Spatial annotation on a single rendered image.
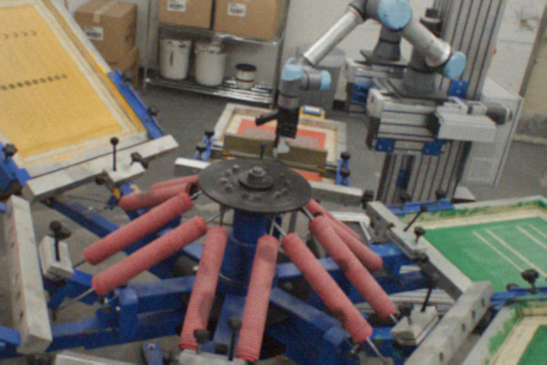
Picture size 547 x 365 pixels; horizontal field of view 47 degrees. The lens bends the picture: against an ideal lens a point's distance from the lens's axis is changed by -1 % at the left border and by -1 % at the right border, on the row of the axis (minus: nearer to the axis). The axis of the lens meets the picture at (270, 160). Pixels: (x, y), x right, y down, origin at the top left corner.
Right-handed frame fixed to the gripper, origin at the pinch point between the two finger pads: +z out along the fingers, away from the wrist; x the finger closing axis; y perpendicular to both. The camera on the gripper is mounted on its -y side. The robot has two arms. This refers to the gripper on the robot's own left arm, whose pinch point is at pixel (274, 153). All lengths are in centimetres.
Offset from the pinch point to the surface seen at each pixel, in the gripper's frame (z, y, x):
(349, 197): 2.8, 29.7, -21.0
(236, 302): 4, 0, -91
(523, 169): 105, 205, 299
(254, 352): -6, 8, -120
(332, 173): 5.0, 23.8, 1.8
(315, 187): 1.5, 17.4, -20.8
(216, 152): 4.8, -22.9, 1.9
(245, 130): 9.9, -16.7, 43.0
